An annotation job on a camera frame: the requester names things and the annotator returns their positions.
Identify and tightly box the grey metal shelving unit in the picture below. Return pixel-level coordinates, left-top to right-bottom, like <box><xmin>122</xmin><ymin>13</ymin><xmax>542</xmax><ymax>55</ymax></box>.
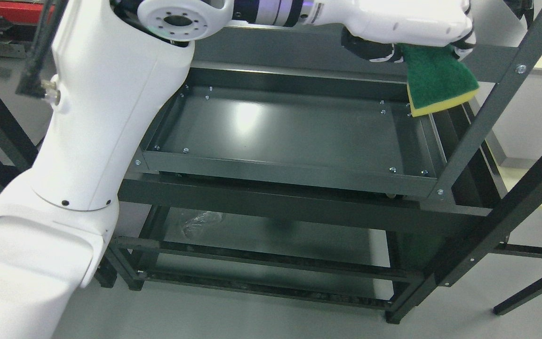
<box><xmin>95</xmin><ymin>0</ymin><xmax>542</xmax><ymax>325</ymax></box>

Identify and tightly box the green yellow sponge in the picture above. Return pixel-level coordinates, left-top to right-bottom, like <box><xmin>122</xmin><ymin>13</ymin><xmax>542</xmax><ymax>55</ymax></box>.
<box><xmin>399</xmin><ymin>44</ymin><xmax>479</xmax><ymax>117</ymax></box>

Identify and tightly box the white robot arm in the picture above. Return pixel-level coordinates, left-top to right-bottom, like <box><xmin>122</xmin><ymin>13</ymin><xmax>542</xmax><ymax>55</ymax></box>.
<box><xmin>0</xmin><ymin>0</ymin><xmax>313</xmax><ymax>339</ymax></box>

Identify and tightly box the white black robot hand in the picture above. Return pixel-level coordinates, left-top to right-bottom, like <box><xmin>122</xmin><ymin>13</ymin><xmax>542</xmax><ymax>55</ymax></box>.
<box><xmin>306</xmin><ymin>0</ymin><xmax>476</xmax><ymax>64</ymax></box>

